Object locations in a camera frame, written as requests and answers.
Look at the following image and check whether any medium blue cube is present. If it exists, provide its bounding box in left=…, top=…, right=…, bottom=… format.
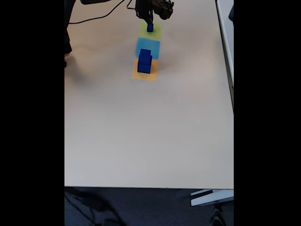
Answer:
left=138, top=48, right=153, bottom=65

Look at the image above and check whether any green paper square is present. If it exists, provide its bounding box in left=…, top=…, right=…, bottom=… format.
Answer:
left=138, top=21, right=163, bottom=40

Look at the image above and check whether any orange paper square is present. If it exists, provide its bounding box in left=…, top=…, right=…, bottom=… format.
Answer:
left=131, top=58, right=158, bottom=82

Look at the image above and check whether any white adjacent table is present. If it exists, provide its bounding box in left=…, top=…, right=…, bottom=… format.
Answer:
left=215, top=0, right=234, bottom=109

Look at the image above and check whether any large blue cube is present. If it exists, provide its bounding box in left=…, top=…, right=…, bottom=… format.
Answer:
left=137, top=61, right=152, bottom=73

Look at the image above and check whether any light blue paper square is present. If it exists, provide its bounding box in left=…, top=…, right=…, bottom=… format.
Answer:
left=135, top=37, right=161, bottom=60

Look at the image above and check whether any black camera box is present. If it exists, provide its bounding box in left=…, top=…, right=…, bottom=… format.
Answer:
left=152, top=0, right=175, bottom=20

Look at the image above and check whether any white table foot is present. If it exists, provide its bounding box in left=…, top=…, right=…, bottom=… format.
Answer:
left=190, top=189, right=234, bottom=207

